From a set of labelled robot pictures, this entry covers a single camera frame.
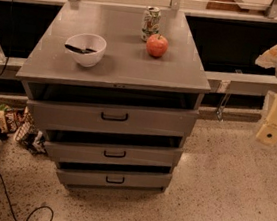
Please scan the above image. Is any white bowl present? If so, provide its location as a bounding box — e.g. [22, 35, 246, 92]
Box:
[65, 33, 107, 67]

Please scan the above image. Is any top grey drawer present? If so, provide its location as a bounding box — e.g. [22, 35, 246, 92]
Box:
[27, 100, 199, 137]

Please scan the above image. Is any grey drawer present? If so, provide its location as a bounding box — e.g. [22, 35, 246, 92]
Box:
[56, 169, 172, 189]
[27, 100, 199, 137]
[45, 142, 183, 167]

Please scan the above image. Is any middle grey drawer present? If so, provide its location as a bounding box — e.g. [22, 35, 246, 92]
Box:
[45, 142, 183, 167]

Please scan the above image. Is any red apple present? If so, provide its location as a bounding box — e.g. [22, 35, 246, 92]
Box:
[146, 34, 169, 58]

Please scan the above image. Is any grey drawer cabinet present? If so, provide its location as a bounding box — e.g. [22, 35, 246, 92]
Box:
[17, 1, 210, 190]

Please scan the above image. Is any bottom grey drawer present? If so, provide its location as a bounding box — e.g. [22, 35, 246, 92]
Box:
[56, 169, 172, 189]

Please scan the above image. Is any snack bags pile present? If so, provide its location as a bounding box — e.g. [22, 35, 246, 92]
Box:
[0, 104, 47, 154]

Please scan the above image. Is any metal railing frame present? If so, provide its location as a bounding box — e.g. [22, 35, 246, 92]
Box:
[0, 0, 277, 110]

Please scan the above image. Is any black hanging cable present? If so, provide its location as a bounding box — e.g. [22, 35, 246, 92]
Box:
[0, 0, 26, 80]

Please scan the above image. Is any black floor cable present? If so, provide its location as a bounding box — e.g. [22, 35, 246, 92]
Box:
[0, 139, 63, 221]

